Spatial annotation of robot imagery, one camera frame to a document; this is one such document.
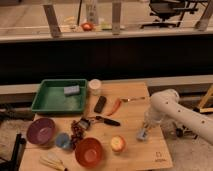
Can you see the black chair left edge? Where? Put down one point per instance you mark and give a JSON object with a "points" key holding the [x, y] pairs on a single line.
{"points": [[18, 149]]}

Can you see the wooden frame right edge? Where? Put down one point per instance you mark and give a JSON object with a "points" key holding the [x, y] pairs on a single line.
{"points": [[201, 107]]}

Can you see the red yellow apple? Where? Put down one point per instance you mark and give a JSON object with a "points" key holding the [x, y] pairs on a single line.
{"points": [[117, 144]]}

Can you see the red bowl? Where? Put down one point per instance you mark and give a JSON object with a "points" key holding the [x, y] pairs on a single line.
{"points": [[89, 152]]}

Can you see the black handled knife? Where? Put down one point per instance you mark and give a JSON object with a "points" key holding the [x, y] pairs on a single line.
{"points": [[107, 121]]}

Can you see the blue sponge block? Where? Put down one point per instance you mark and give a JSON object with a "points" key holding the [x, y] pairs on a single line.
{"points": [[72, 90]]}

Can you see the green plastic tray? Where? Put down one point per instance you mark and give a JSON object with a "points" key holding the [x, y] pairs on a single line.
{"points": [[51, 98]]}

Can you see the purple bowl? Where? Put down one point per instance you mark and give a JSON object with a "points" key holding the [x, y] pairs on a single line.
{"points": [[41, 131]]}

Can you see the small blue cup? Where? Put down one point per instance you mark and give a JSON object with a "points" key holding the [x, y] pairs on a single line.
{"points": [[62, 141]]}

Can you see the metal fork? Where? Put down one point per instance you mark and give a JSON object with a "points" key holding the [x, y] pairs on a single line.
{"points": [[125, 100]]}

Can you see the bunch of red grapes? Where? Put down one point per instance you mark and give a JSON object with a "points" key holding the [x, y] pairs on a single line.
{"points": [[77, 134]]}

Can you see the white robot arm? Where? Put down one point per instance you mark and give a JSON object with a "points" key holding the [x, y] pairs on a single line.
{"points": [[166, 103]]}

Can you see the white lidded jar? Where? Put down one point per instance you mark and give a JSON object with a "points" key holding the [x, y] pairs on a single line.
{"points": [[95, 86]]}

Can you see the red ball on shelf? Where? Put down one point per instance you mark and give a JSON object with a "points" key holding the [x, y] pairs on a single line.
{"points": [[87, 26]]}

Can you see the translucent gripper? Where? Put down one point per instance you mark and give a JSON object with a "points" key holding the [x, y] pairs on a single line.
{"points": [[151, 119]]}

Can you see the orange carrot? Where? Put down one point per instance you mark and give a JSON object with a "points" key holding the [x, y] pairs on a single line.
{"points": [[115, 107]]}

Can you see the black office chair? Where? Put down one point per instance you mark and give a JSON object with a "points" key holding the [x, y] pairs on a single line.
{"points": [[170, 13]]}

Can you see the black rectangular block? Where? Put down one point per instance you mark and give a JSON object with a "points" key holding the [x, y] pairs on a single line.
{"points": [[100, 104]]}

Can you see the small dark clip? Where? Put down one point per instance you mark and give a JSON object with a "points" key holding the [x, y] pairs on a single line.
{"points": [[84, 123]]}

